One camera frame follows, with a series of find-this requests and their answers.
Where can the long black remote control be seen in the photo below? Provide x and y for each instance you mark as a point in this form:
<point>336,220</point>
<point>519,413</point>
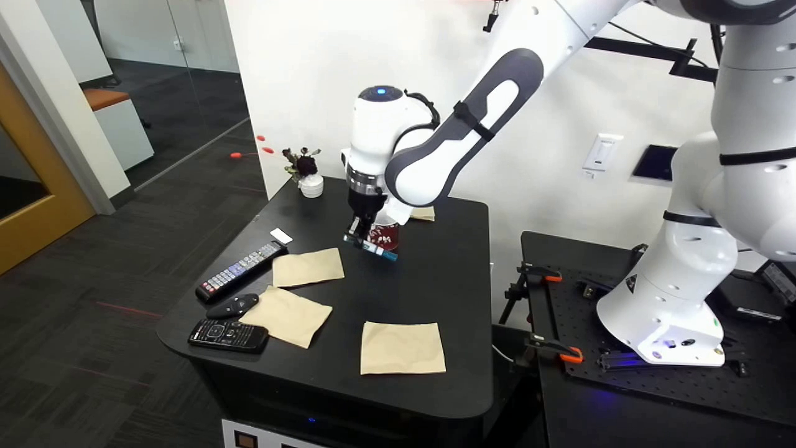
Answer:
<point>240,271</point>

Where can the beige paper napkin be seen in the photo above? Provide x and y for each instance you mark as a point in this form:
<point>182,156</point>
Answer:
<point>288,316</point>
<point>423,215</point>
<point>310,267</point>
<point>401,349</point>

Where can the white bench wooden top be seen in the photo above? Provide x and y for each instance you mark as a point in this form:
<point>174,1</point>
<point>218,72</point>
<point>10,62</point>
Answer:
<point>117,125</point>

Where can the black wall panel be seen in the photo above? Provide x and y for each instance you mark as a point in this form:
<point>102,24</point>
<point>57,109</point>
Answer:
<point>656,161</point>

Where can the small black remote control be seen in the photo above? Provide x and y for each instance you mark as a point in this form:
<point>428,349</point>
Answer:
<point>232,307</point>

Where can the small white flower vase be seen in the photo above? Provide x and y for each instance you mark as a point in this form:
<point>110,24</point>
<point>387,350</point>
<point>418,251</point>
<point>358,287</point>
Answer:
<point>310,175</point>

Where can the white wall switch plate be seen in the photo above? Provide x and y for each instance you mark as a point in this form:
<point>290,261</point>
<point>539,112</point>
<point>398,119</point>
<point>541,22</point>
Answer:
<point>600,154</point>

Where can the red floor tape piece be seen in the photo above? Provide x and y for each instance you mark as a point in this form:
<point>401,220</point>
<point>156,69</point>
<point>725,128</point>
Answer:
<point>237,154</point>
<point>266,149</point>

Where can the wooden door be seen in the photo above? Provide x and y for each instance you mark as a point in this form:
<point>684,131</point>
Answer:
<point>33,190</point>

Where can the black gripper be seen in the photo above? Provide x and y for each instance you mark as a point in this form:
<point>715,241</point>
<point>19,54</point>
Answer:
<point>366,201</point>

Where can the wide black remote control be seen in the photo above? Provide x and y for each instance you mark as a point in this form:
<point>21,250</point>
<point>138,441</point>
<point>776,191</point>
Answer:
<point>227,336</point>

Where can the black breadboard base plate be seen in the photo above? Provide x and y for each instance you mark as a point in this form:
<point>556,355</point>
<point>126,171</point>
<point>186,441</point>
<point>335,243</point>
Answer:
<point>580,349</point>

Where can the white cabinet front panel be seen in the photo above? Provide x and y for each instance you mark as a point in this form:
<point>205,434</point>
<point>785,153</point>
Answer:
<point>265,435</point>

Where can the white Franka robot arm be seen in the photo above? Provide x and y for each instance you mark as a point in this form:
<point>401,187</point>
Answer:
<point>688,282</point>

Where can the small white block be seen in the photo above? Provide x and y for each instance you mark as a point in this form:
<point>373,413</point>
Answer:
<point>283,236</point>

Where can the black mounting bar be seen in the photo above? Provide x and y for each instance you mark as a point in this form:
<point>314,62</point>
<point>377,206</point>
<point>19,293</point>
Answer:
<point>656,49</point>

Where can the red mug white inside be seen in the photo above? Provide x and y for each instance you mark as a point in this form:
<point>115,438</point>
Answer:
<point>389,236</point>

